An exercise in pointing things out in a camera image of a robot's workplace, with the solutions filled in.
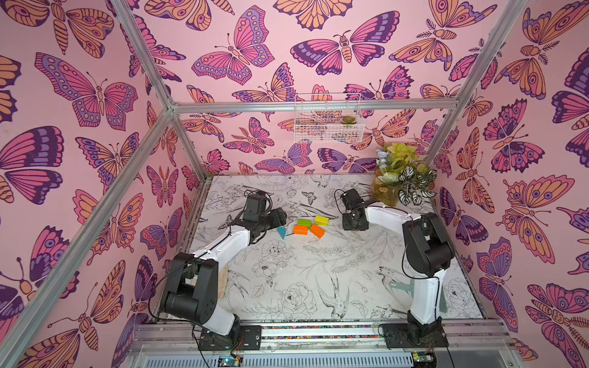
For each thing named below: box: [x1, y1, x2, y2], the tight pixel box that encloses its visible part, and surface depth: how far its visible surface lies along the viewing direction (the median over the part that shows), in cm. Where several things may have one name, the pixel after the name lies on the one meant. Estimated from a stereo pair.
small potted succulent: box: [340, 115, 357, 125], surface depth 94 cm
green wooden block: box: [296, 219, 313, 228], surface depth 102 cm
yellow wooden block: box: [314, 215, 330, 227], surface depth 104 cm
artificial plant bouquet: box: [371, 142, 438, 207], surface depth 96 cm
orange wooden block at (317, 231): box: [309, 223, 326, 239], surface depth 102 cm
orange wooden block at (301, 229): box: [293, 224, 310, 236], surface depth 102 cm
